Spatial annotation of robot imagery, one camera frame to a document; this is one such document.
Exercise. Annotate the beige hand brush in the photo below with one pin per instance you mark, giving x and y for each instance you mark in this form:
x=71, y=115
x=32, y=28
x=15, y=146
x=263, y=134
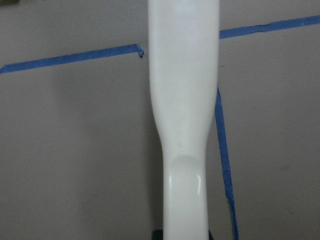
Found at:
x=183, y=44

